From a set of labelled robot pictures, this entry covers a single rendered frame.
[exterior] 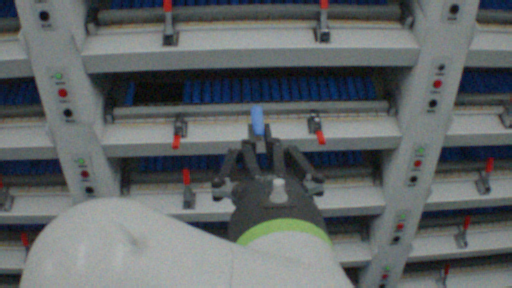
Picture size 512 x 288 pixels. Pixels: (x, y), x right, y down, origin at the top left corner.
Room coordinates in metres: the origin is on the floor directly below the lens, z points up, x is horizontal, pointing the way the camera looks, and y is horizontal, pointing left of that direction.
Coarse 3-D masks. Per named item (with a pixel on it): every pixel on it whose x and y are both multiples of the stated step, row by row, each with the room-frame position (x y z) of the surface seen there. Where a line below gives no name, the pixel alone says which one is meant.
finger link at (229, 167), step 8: (232, 152) 0.44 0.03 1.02; (224, 160) 0.42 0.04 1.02; (232, 160) 0.42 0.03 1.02; (224, 168) 0.40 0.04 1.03; (232, 168) 0.40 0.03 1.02; (216, 176) 0.38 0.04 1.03; (224, 176) 0.38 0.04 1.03; (232, 176) 0.40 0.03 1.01; (216, 184) 0.36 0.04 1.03; (216, 200) 0.36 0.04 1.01
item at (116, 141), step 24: (384, 72) 0.86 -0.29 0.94; (120, 96) 0.79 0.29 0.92; (384, 96) 0.79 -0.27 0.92; (96, 120) 0.68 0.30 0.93; (240, 120) 0.73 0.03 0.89; (264, 120) 0.73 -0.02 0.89; (336, 120) 0.74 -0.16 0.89; (360, 120) 0.74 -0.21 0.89; (384, 120) 0.74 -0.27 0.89; (408, 120) 0.69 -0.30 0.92; (120, 144) 0.67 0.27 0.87; (144, 144) 0.68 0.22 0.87; (168, 144) 0.68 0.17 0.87; (192, 144) 0.68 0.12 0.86; (216, 144) 0.69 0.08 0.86; (240, 144) 0.69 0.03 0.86; (264, 144) 0.69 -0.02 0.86; (288, 144) 0.70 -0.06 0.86; (312, 144) 0.70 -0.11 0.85; (336, 144) 0.70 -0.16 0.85; (360, 144) 0.71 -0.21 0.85; (384, 144) 0.71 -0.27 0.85
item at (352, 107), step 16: (128, 112) 0.72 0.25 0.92; (144, 112) 0.72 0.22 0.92; (160, 112) 0.72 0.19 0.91; (176, 112) 0.72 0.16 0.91; (192, 112) 0.73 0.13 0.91; (208, 112) 0.73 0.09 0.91; (224, 112) 0.73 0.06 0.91; (240, 112) 0.73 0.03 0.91; (272, 112) 0.74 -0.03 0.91; (288, 112) 0.74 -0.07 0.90; (304, 112) 0.74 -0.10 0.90; (320, 112) 0.74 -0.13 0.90; (336, 112) 0.75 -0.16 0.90; (352, 112) 0.75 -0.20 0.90; (368, 112) 0.75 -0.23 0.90; (384, 112) 0.75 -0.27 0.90
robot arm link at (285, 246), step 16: (272, 224) 0.24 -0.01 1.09; (288, 224) 0.24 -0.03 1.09; (304, 224) 0.24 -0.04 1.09; (240, 240) 0.24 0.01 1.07; (256, 240) 0.23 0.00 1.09; (272, 240) 0.22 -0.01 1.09; (288, 240) 0.22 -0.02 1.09; (304, 240) 0.22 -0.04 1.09; (320, 240) 0.23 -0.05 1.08; (240, 256) 0.17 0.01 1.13; (256, 256) 0.18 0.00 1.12; (272, 256) 0.19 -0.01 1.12; (288, 256) 0.20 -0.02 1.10; (304, 256) 0.20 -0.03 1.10; (320, 256) 0.20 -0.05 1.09; (336, 256) 0.23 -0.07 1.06; (240, 272) 0.16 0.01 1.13; (256, 272) 0.16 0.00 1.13; (272, 272) 0.17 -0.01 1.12; (288, 272) 0.17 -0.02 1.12; (304, 272) 0.17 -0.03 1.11; (320, 272) 0.18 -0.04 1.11; (336, 272) 0.19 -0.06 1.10
